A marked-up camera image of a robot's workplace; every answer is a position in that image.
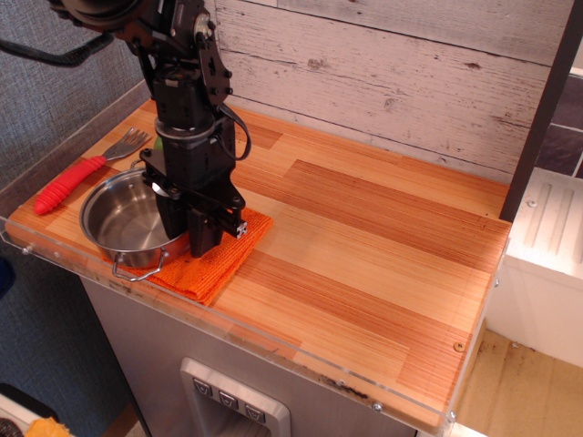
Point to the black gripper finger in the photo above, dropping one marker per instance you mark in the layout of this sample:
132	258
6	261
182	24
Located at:
205	233
173	216

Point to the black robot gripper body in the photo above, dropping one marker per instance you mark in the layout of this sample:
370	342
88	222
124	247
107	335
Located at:
194	168

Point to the stainless steel two-handled pot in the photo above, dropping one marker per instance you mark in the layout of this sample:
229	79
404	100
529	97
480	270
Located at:
121	218

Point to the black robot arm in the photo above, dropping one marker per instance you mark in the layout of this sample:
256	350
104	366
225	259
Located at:
179	58

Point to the orange folded towel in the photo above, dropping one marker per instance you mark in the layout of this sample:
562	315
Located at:
203	279

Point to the green toy bell pepper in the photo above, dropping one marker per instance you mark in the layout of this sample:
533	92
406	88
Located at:
158	144

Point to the grey toy fridge cabinet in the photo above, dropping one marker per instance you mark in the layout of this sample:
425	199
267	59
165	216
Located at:
150	343

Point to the clear acrylic edge guard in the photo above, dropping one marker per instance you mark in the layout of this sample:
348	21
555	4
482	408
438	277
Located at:
385	318

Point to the silver dispenser panel with buttons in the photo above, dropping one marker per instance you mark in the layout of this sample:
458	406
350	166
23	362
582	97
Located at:
222	406

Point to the yellow object bottom left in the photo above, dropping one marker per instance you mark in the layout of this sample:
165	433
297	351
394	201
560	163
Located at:
47	427

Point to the white toy sink unit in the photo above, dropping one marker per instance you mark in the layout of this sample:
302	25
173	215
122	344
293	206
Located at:
537	296

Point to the fork with red handle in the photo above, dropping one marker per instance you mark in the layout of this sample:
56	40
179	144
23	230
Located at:
62	186

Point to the dark vertical post right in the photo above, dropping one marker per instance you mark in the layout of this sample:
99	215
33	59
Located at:
557	78

